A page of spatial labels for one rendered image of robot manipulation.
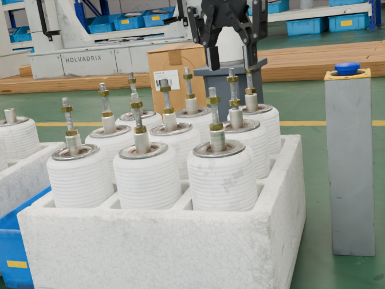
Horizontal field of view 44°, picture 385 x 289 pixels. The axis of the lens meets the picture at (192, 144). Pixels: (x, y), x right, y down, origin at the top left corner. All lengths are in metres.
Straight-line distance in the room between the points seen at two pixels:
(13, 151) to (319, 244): 0.67
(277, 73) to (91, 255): 2.04
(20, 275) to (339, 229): 0.57
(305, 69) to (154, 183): 1.98
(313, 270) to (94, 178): 0.39
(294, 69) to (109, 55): 1.24
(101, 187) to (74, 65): 2.68
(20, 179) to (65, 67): 2.46
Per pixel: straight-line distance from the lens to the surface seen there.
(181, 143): 0.79
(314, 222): 1.02
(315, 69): 2.60
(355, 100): 0.80
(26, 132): 1.12
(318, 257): 0.90
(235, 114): 0.78
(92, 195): 0.76
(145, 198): 0.70
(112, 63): 3.22
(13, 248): 0.92
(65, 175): 0.75
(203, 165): 0.65
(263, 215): 0.64
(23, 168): 1.06
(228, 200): 0.66
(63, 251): 0.77
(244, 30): 0.74
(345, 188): 0.85
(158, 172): 0.69
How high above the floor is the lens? 0.45
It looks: 16 degrees down
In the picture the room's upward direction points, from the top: 7 degrees counter-clockwise
